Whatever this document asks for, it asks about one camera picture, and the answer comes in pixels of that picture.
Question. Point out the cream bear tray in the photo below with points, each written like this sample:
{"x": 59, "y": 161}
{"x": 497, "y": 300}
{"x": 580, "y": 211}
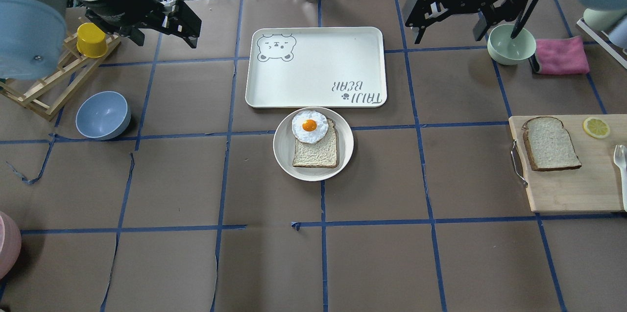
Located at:
{"x": 333, "y": 67}

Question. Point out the green bowl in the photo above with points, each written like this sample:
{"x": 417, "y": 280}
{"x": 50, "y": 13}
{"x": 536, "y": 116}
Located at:
{"x": 509, "y": 51}

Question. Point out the cream round plate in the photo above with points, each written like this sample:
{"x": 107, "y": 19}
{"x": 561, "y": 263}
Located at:
{"x": 284, "y": 147}

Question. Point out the yellow cup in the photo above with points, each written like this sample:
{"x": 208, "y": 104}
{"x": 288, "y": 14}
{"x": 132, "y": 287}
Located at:
{"x": 91, "y": 41}

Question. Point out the fried egg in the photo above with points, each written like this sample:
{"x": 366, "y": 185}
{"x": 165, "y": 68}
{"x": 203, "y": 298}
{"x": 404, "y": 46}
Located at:
{"x": 309, "y": 126}

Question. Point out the pink cloth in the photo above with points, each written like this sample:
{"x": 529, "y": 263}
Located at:
{"x": 564, "y": 56}

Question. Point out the wooden cutting board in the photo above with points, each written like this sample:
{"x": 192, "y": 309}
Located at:
{"x": 594, "y": 187}

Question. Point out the pink bowl with ice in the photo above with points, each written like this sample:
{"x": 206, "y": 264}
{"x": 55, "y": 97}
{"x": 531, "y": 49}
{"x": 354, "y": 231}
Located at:
{"x": 10, "y": 244}

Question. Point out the bread slice from board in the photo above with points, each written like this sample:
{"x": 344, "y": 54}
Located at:
{"x": 549, "y": 145}

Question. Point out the bread slice on plate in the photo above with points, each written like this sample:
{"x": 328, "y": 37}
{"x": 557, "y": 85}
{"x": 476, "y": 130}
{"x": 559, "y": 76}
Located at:
{"x": 323, "y": 154}

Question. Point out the wooden cup rack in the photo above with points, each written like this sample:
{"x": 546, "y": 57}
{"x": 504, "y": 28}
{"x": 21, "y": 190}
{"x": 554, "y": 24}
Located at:
{"x": 48, "y": 95}

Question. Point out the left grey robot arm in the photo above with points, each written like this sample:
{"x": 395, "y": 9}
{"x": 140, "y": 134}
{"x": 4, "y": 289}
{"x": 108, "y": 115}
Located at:
{"x": 33, "y": 31}

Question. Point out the lemon slice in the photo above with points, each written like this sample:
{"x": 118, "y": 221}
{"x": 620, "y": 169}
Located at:
{"x": 596, "y": 127}

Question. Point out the white plastic spoon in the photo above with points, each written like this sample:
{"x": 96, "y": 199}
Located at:
{"x": 620, "y": 161}

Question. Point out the blue bowl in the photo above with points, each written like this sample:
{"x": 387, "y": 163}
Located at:
{"x": 103, "y": 116}

